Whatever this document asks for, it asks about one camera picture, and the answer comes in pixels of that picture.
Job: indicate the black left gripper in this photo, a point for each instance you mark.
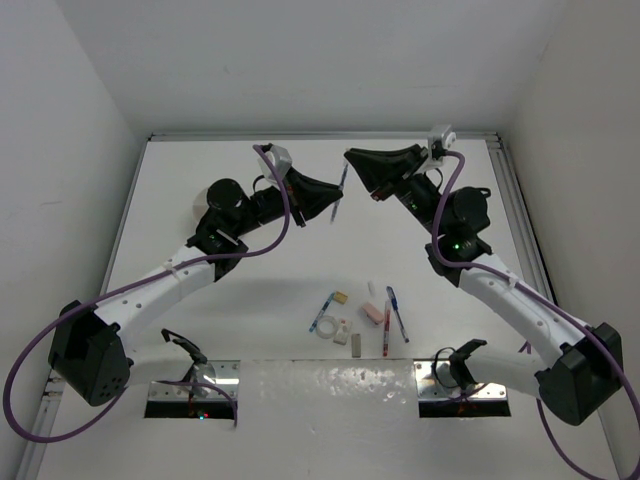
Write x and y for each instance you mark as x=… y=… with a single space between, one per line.
x=308 y=197

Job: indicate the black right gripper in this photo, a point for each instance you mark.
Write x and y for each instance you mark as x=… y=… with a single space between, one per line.
x=380 y=170

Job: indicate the teal blue pen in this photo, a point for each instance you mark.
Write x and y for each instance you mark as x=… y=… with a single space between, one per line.
x=322 y=311

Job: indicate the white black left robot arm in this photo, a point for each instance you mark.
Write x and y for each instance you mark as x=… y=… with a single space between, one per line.
x=93 y=348

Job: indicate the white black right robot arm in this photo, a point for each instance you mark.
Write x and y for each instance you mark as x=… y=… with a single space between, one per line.
x=576 y=368

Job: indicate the white round desk organizer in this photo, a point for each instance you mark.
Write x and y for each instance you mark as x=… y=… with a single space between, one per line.
x=199 y=206

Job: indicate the yellow eraser block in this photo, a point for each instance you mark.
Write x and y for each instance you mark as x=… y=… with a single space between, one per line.
x=340 y=297

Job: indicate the blue ballpoint pen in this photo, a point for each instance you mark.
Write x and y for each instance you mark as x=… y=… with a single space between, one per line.
x=395 y=308

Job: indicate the clear tape roll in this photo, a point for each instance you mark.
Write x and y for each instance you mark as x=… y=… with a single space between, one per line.
x=327 y=327

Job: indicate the pink stapler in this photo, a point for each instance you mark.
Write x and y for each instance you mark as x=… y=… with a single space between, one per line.
x=372 y=313

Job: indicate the red pen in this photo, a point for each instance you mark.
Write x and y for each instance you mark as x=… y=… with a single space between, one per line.
x=386 y=326

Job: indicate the white correction tape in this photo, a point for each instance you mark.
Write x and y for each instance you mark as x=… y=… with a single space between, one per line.
x=343 y=332

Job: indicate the grey staple box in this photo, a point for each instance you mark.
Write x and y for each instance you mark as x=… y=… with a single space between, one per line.
x=356 y=348

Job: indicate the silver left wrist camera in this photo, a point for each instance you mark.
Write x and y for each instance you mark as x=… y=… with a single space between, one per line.
x=279 y=157

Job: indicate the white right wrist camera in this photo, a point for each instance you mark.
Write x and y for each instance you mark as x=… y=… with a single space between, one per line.
x=439 y=140

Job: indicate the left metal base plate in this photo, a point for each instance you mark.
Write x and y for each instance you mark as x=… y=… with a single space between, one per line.
x=214 y=382

